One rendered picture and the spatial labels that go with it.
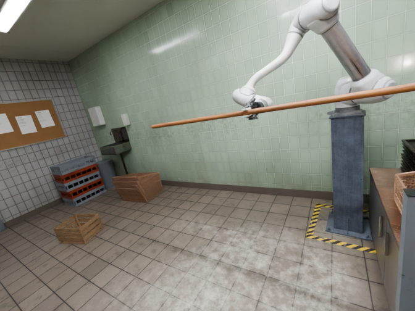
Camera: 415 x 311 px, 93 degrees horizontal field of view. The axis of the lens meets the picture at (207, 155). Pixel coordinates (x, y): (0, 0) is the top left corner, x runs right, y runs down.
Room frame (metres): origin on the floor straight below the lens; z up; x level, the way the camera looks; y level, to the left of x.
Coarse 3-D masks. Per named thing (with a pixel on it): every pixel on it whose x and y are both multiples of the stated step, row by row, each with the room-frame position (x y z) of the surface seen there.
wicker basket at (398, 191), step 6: (396, 174) 0.93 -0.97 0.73; (402, 174) 0.91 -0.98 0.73; (408, 174) 0.90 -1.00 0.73; (414, 174) 0.89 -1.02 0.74; (396, 180) 0.91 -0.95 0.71; (402, 180) 0.87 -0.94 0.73; (408, 180) 0.90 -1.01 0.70; (414, 180) 0.89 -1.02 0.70; (396, 186) 0.90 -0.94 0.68; (402, 186) 0.83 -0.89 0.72; (408, 186) 0.90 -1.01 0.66; (396, 192) 0.91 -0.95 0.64; (402, 192) 0.82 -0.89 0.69; (396, 198) 0.89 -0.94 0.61; (402, 198) 0.82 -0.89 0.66; (396, 204) 0.88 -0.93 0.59; (402, 204) 0.82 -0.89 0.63
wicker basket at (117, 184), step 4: (140, 180) 2.78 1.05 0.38; (116, 184) 2.94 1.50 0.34; (120, 184) 2.90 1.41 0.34; (124, 184) 2.85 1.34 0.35; (128, 184) 2.81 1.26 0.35; (132, 184) 2.77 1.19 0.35; (140, 184) 2.75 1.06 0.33; (140, 188) 2.74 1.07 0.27; (152, 188) 2.93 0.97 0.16; (144, 192) 2.77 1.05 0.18; (148, 192) 2.84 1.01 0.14
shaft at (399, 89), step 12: (408, 84) 0.73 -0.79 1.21; (336, 96) 0.86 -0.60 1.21; (348, 96) 0.83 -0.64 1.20; (360, 96) 0.81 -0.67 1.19; (372, 96) 0.79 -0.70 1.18; (264, 108) 1.04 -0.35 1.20; (276, 108) 1.01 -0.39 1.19; (288, 108) 0.98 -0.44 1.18; (180, 120) 1.40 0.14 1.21; (192, 120) 1.33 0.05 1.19; (204, 120) 1.27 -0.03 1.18
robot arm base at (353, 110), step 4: (336, 108) 1.49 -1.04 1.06; (340, 108) 1.45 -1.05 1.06; (344, 108) 1.43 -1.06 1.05; (348, 108) 1.41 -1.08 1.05; (352, 108) 1.40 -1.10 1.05; (356, 108) 1.40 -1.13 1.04; (328, 112) 1.54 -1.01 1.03; (332, 112) 1.52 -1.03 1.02; (336, 112) 1.48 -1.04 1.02; (340, 112) 1.44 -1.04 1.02; (344, 112) 1.42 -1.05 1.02; (348, 112) 1.41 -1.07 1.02; (352, 112) 1.39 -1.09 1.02; (356, 112) 1.37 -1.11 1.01; (360, 112) 1.36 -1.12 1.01; (332, 116) 1.47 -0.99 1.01; (336, 116) 1.45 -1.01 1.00
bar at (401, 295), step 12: (408, 192) 0.46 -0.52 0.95; (408, 204) 0.45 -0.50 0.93; (408, 216) 0.45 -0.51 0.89; (408, 228) 0.45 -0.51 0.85; (408, 240) 0.44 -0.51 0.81; (408, 252) 0.44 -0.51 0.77; (408, 264) 0.44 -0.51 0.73; (408, 276) 0.44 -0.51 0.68; (396, 288) 0.48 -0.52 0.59; (408, 288) 0.44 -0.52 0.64; (396, 300) 0.47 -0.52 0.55; (408, 300) 0.44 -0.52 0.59
